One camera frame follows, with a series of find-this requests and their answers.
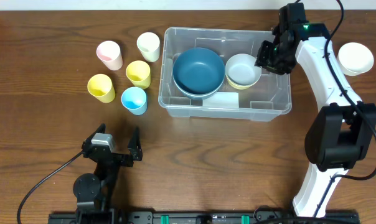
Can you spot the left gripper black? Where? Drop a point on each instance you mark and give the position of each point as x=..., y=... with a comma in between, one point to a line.
x=114, y=156

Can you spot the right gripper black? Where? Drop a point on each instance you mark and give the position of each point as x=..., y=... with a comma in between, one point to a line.
x=269, y=58

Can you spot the grey small bowl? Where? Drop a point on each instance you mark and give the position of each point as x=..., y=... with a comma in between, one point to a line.
x=241, y=70

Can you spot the yellow small bowl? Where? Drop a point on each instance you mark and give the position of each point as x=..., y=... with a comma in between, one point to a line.
x=239, y=87

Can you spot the white small bowl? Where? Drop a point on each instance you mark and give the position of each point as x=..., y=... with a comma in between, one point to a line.
x=355, y=59

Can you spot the large dark blue bowl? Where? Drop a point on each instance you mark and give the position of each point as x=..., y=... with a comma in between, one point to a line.
x=194, y=96

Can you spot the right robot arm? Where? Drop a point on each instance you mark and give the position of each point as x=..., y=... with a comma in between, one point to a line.
x=341, y=142

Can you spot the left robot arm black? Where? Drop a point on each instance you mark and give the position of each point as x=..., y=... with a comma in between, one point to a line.
x=94, y=190

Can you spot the yellow cup near container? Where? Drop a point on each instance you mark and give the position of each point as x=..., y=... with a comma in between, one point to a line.
x=139, y=74

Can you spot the white label on container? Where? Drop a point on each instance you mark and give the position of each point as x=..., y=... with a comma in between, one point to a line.
x=223, y=100

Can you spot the clear plastic storage container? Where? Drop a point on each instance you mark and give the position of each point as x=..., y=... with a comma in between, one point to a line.
x=264, y=101

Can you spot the light blue plastic cup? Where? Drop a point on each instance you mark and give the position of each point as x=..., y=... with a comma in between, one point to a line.
x=134, y=99

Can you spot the yellow cup far left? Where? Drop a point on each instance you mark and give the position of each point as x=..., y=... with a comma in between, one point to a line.
x=101, y=87

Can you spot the pink plastic cup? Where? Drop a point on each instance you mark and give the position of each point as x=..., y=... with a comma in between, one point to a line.
x=109, y=53

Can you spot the cream plastic cup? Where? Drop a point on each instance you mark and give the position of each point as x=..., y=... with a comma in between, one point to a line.
x=148, y=44

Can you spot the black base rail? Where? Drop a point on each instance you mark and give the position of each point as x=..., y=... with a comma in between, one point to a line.
x=261, y=215

